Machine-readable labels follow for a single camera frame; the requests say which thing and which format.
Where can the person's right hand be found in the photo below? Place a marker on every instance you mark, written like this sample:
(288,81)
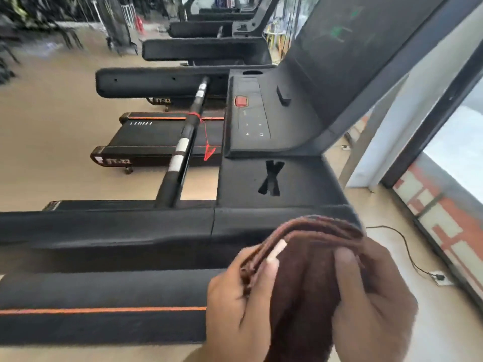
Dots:
(377,309)

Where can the person's left hand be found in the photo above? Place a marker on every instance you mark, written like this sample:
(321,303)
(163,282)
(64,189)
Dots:
(230,309)

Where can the person's left thumb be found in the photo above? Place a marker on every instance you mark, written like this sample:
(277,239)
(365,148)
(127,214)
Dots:
(272,262)

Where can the person's right thumb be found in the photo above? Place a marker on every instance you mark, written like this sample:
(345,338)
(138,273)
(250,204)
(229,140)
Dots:
(347,271)

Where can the brown towel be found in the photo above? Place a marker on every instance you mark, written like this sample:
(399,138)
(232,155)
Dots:
(302,282)

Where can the large black treadmill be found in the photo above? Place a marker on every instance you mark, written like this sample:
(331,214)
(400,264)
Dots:
(264,177)

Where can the white floor power socket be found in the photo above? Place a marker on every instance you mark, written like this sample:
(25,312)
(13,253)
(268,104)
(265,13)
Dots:
(442,278)

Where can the window with red white sticker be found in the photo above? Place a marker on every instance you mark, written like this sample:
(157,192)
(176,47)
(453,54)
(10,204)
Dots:
(445,207)

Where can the red stop button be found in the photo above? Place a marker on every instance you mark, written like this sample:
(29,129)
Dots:
(240,101)

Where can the black treadmill with orange stripe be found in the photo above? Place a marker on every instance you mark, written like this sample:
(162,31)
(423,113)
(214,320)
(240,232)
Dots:
(151,139)

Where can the yellow stool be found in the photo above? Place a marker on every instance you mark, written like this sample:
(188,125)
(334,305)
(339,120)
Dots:
(275,37)

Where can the black treadmill display screen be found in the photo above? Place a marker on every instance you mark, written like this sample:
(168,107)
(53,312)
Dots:
(339,45)

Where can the red fire extinguisher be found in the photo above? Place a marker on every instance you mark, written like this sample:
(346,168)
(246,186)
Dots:
(140,23)

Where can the black gym machine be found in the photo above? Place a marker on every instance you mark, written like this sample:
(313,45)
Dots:
(117,26)

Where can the row of black exercise bikes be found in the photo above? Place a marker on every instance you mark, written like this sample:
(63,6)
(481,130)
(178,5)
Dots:
(26,30)

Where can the black window frame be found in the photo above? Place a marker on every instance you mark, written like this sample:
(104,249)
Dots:
(434,120)

